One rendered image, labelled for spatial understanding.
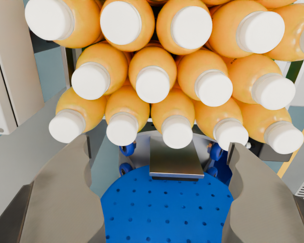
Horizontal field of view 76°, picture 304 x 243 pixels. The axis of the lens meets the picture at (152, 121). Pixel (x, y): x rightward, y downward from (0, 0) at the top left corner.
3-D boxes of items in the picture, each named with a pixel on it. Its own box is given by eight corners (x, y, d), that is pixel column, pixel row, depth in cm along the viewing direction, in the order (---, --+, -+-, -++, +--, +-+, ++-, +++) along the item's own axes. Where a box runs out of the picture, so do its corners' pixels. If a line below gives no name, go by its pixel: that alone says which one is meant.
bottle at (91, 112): (112, 103, 45) (89, 151, 28) (82, 93, 44) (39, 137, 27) (121, 75, 42) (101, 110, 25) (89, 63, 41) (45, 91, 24)
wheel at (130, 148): (127, 161, 42) (135, 157, 43) (127, 143, 40) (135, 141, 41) (117, 150, 45) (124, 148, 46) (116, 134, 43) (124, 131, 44)
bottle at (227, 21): (235, 11, 36) (304, 4, 20) (221, 50, 40) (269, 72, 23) (200, 1, 36) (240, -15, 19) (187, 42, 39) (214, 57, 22)
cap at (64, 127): (81, 139, 28) (76, 146, 26) (53, 130, 27) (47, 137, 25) (87, 115, 26) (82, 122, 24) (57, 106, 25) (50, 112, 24)
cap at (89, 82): (70, 70, 23) (64, 74, 22) (99, 58, 23) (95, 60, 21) (87, 99, 25) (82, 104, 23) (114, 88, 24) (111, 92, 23)
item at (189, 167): (149, 144, 47) (148, 182, 36) (150, 135, 46) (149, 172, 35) (190, 146, 47) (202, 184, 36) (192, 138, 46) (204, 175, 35)
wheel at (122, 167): (127, 186, 45) (134, 182, 47) (127, 171, 43) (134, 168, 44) (117, 175, 48) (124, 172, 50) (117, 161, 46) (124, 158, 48)
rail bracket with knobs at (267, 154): (229, 135, 49) (247, 161, 40) (237, 108, 46) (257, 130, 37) (268, 137, 49) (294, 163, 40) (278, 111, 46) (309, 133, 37)
